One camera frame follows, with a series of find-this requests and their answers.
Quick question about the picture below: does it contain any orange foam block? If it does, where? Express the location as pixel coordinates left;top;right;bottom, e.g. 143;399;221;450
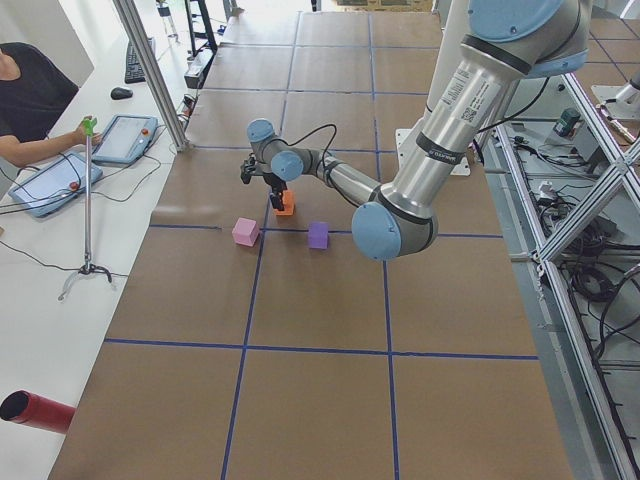
273;190;295;216

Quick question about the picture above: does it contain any aluminium side frame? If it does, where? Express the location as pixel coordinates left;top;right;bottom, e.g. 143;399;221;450
495;74;639;479

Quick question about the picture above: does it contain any far blue teach pendant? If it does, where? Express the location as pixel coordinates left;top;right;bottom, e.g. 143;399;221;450
92;114;158;166

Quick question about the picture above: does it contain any green handled reacher grabber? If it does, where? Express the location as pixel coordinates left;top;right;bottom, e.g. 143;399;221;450
58;117;113;301

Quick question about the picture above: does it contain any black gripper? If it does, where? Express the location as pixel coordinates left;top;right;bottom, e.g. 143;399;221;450
263;172;288;209

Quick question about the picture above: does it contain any black computer mouse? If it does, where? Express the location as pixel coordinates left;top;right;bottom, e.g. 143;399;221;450
110;87;133;100

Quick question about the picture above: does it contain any red cylinder bottle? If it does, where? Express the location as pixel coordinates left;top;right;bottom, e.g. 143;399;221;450
1;390;75;434

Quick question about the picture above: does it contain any black keyboard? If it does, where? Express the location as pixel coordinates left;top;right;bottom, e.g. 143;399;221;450
124;41;146;84

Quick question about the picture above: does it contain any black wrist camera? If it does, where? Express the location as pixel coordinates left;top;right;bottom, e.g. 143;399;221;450
240;153;264;185

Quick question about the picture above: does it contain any person in black shirt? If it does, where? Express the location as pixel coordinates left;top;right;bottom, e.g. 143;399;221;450
1;42;79;168

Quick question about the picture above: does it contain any blue teach pendant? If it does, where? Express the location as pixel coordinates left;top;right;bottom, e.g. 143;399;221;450
92;114;158;166
8;152;86;218

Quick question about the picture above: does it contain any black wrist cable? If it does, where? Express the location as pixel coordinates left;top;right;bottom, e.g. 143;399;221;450
288;124;337;166

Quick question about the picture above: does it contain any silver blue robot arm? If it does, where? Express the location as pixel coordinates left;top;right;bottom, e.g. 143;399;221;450
240;1;592;260

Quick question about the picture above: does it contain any purple foam block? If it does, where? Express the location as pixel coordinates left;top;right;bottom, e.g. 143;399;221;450
307;221;329;250

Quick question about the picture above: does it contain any aluminium frame post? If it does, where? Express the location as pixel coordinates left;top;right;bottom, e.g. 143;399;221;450
113;0;188;152

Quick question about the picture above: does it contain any pink foam block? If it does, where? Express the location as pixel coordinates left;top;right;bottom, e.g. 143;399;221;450
232;217;260;247

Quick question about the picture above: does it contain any person's hand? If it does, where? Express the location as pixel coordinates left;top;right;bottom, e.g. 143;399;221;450
71;122;102;146

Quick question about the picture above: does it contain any near blue teach pendant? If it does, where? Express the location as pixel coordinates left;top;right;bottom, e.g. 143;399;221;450
8;152;86;218

